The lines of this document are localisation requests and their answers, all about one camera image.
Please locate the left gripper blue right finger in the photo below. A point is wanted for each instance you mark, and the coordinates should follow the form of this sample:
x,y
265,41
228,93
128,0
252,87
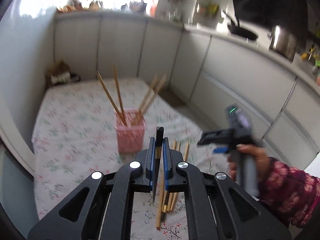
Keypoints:
x,y
173,181

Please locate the floral tablecloth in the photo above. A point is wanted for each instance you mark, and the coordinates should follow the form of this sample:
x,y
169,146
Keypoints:
x,y
75,135

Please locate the black trash bin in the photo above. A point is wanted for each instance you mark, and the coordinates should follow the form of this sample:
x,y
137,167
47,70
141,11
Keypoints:
x,y
74,78

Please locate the pink perforated utensil holder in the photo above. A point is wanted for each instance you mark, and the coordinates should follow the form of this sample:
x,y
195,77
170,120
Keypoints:
x,y
130,138

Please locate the wooden chopstick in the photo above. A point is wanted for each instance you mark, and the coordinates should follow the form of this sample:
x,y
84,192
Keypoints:
x,y
151,87
175,146
110,98
160,83
160,201
119,95
186,151

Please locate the black range hood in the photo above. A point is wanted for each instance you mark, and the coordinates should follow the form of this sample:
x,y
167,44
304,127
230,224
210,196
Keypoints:
x,y
289,14

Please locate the stainless steel steamer pot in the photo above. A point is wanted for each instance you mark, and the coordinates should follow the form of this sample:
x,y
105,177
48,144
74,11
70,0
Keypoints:
x,y
283,42

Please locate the wall spice rack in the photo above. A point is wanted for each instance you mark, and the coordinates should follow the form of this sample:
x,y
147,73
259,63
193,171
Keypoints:
x,y
208,10

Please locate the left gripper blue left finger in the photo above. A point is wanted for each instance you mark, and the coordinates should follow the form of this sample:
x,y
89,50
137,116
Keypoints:
x,y
144,182

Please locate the white lower kitchen cabinets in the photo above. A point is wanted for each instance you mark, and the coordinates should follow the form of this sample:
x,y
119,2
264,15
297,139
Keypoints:
x,y
205,69

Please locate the brown paper bag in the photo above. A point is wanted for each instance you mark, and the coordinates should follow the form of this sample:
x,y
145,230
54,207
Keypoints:
x,y
58,74

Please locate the yellow hanging utensil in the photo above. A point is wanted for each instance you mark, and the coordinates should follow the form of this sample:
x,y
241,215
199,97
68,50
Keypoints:
x,y
306,56

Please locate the red patterned sleeve forearm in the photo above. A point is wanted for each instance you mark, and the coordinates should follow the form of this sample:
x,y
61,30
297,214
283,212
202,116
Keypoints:
x,y
292,192

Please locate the black chopstick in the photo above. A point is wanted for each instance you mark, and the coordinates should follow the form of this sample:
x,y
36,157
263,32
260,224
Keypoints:
x,y
158,152

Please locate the black wok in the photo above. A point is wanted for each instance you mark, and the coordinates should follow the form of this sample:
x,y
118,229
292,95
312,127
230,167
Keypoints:
x,y
235,29

